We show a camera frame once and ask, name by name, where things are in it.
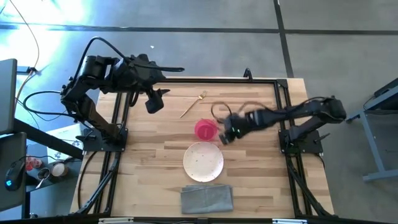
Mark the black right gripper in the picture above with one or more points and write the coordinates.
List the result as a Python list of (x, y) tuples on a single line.
[(237, 124)]

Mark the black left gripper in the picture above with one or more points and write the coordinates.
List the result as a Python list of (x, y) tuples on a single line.
[(146, 77)]

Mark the pink plastic bowl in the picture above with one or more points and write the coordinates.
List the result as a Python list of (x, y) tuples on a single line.
[(206, 130)]

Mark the speckled white plate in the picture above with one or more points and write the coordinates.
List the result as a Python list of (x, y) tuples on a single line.
[(203, 161)]

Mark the gold fork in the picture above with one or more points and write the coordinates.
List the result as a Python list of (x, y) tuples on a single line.
[(194, 102)]

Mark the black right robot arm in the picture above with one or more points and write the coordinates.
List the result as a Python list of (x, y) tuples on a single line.
[(311, 109)]

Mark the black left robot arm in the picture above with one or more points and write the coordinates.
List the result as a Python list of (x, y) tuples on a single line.
[(90, 109)]

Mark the grey cloth napkin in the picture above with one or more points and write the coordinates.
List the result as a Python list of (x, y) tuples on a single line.
[(206, 199)]

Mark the white box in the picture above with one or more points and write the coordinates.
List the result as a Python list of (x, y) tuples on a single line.
[(62, 137)]

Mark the brown round cup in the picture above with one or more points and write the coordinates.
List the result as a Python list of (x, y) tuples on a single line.
[(59, 169)]

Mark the metal cup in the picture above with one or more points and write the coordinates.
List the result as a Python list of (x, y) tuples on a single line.
[(44, 174)]

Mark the red small item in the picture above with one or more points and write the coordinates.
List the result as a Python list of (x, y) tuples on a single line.
[(32, 163)]

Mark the grey metal cart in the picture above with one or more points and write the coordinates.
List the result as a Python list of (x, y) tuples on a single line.
[(371, 140)]

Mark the dark laptop screen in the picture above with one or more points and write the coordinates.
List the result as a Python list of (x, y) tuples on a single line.
[(7, 96)]

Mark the black computer mouse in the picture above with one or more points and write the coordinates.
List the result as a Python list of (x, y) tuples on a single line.
[(14, 175)]

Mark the black table frame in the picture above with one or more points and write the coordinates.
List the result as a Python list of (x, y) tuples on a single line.
[(217, 81)]

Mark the silver metal bracket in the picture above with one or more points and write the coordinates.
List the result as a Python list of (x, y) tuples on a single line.
[(115, 221), (289, 221)]

